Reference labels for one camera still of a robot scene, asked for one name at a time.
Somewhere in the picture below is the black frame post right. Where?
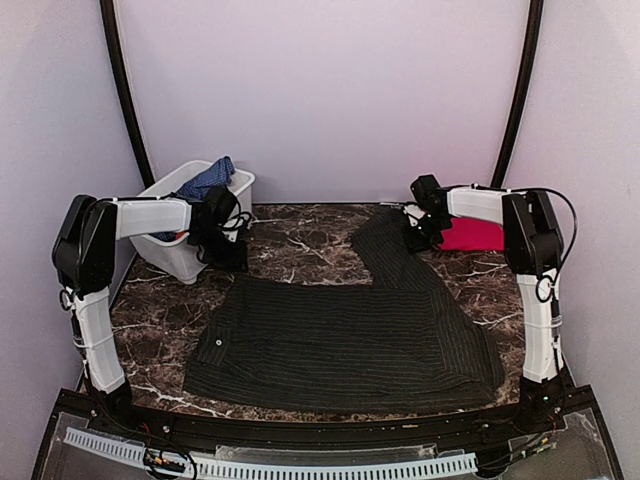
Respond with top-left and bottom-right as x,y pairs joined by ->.
490,0 -> 544,188

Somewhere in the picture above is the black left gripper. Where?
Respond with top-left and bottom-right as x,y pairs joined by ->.
191,225 -> 248,272

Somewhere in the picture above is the blue checkered garment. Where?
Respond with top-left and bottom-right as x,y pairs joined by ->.
149,156 -> 237,240

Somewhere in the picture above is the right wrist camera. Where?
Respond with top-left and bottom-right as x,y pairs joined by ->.
410,174 -> 447,214

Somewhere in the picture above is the red t-shirt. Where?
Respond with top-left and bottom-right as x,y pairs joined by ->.
439,218 -> 504,252

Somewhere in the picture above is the black striped garment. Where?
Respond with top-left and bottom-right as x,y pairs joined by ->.
184,210 -> 505,414

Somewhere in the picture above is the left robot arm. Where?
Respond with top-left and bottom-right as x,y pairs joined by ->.
52,195 -> 248,395

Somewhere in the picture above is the white slotted cable duct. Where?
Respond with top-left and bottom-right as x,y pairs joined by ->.
63,427 -> 478,480

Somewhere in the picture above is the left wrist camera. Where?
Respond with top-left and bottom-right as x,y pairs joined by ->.
204,186 -> 253,233

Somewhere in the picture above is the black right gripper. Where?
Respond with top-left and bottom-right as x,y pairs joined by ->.
402,213 -> 450,253

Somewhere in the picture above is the black frame post left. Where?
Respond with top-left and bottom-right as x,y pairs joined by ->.
99,0 -> 155,188

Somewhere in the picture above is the black front rail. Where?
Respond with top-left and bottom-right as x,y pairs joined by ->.
46,387 -> 595,452

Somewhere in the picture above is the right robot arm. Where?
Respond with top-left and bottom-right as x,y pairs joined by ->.
402,175 -> 571,384

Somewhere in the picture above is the white plastic laundry bin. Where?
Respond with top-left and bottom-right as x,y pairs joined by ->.
129,160 -> 256,285

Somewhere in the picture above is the black frame post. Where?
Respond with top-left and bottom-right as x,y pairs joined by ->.
99,0 -> 155,188
490,0 -> 544,188

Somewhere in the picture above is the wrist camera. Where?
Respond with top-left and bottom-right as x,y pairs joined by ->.
410,174 -> 447,214
204,186 -> 253,233

